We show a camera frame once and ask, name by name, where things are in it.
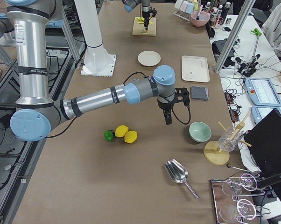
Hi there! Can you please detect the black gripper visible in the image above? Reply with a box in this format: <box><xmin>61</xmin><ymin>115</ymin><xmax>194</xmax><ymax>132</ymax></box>
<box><xmin>141</xmin><ymin>6</ymin><xmax>157</xmax><ymax>23</ymax></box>
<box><xmin>157</xmin><ymin>96</ymin><xmax>173</xmax><ymax>125</ymax></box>

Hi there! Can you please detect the cream rabbit tray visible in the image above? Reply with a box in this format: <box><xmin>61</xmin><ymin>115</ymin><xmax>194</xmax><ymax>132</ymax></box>
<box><xmin>181</xmin><ymin>56</ymin><xmax>210</xmax><ymax>83</ymax></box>

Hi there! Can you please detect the wooden cutting board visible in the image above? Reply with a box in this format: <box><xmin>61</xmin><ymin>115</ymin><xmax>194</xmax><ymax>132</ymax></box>
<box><xmin>132</xmin><ymin>17</ymin><xmax>157</xmax><ymax>36</ymax></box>

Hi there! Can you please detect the mint green bowl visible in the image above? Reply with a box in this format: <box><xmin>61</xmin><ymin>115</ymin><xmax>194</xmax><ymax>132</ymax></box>
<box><xmin>189</xmin><ymin>122</ymin><xmax>212</xmax><ymax>142</ymax></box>

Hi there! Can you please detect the pastel cup set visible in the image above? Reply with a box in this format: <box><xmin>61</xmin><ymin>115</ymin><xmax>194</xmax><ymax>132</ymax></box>
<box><xmin>174</xmin><ymin>0</ymin><xmax>199</xmax><ymax>14</ymax></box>

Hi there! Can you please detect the grey folded cloth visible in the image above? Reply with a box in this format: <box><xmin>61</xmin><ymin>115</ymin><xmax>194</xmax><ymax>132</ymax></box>
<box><xmin>190</xmin><ymin>86</ymin><xmax>209</xmax><ymax>101</ymax></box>

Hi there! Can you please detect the yellow lemon lower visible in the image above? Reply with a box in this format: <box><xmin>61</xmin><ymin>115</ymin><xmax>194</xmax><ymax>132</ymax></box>
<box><xmin>124</xmin><ymin>130</ymin><xmax>138</xmax><ymax>144</ymax></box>

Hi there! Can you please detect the yellow lemon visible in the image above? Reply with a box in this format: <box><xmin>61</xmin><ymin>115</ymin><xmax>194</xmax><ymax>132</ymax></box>
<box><xmin>115</xmin><ymin>125</ymin><xmax>129</xmax><ymax>138</ymax></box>
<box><xmin>124</xmin><ymin>130</ymin><xmax>138</xmax><ymax>144</ymax></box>

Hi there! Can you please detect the cream round plate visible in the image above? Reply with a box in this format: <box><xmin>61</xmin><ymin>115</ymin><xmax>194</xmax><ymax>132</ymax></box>
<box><xmin>137</xmin><ymin>51</ymin><xmax>161</xmax><ymax>67</ymax></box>

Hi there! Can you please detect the yellow lemon upper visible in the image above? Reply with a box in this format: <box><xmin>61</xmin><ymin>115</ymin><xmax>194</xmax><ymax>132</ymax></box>
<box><xmin>115</xmin><ymin>125</ymin><xmax>129</xmax><ymax>138</ymax></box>

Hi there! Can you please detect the metal ice scoop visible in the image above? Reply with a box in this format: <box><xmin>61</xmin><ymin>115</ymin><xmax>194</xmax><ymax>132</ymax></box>
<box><xmin>164</xmin><ymin>159</ymin><xmax>199</xmax><ymax>199</ymax></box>

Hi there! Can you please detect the wooden glass rack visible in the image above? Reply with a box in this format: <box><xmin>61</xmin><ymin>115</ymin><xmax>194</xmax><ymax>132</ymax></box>
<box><xmin>204</xmin><ymin>111</ymin><xmax>252</xmax><ymax>165</ymax></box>

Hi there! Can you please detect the pink ice bucket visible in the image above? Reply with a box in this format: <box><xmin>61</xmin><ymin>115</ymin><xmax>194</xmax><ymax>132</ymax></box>
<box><xmin>190</xmin><ymin>11</ymin><xmax>210</xmax><ymax>27</ymax></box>

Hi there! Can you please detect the clear drinking glass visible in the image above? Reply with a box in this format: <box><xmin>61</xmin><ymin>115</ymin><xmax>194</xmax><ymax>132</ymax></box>
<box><xmin>218</xmin><ymin>126</ymin><xmax>243</xmax><ymax>152</ymax></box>

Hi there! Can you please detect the green lime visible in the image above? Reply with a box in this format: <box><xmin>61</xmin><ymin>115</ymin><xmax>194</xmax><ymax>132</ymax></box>
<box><xmin>104</xmin><ymin>130</ymin><xmax>115</xmax><ymax>141</ymax></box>

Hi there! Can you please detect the blue teach pendant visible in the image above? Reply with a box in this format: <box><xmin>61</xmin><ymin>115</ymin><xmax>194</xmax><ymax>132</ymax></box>
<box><xmin>245</xmin><ymin>78</ymin><xmax>281</xmax><ymax>107</ymax></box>

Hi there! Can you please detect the black monitor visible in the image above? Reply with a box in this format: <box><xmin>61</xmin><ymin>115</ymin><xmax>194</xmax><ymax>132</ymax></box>
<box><xmin>244</xmin><ymin>109</ymin><xmax>281</xmax><ymax>174</ymax></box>

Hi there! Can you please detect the metal wine glass rack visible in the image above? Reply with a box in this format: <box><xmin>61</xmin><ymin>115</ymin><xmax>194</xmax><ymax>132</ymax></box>
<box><xmin>210</xmin><ymin>173</ymin><xmax>271</xmax><ymax>224</ymax></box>

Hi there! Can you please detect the person in white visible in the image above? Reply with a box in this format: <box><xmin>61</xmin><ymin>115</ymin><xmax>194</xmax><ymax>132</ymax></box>
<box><xmin>261</xmin><ymin>3</ymin><xmax>281</xmax><ymax>60</ymax></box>

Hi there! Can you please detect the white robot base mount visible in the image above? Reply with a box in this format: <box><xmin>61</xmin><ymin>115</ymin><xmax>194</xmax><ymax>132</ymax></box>
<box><xmin>75</xmin><ymin>0</ymin><xmax>116</xmax><ymax>77</ymax></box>

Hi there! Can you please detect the aluminium frame post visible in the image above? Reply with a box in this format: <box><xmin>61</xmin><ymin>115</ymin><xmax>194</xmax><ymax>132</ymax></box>
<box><xmin>214</xmin><ymin>0</ymin><xmax>255</xmax><ymax>74</ymax></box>

